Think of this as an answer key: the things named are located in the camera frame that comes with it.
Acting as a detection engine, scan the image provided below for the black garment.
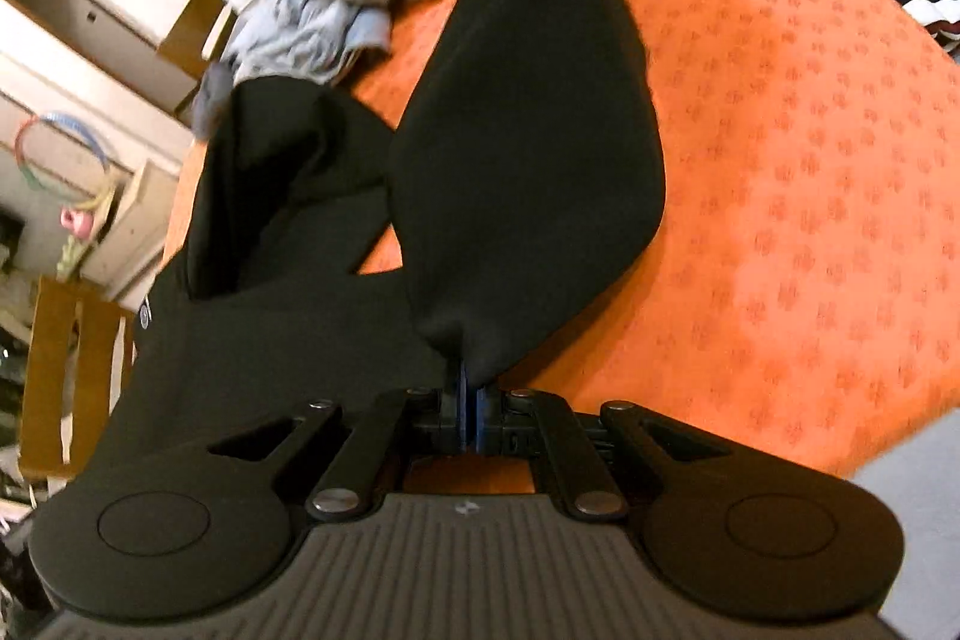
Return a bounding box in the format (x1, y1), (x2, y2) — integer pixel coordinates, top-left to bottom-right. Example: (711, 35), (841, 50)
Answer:
(93, 0), (665, 470)

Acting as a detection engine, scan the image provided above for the right wooden chair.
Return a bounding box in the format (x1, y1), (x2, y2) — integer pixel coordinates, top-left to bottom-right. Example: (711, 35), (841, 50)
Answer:
(18, 276), (135, 481)

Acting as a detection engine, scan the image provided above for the wooden chair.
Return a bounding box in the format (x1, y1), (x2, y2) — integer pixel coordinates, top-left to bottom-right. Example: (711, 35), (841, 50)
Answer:
(158, 0), (238, 80)
(18, 276), (135, 481)

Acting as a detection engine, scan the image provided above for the light grey crumpled garment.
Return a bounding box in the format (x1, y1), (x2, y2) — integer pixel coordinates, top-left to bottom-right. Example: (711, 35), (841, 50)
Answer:
(190, 0), (391, 142)

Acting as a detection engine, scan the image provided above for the colourful hula hoop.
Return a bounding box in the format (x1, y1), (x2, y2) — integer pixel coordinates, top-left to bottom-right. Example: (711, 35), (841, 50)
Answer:
(13, 112), (117, 208)

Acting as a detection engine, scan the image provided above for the left wooden chair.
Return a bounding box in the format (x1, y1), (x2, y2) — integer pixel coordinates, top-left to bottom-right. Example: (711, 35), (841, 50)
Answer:
(158, 0), (238, 80)

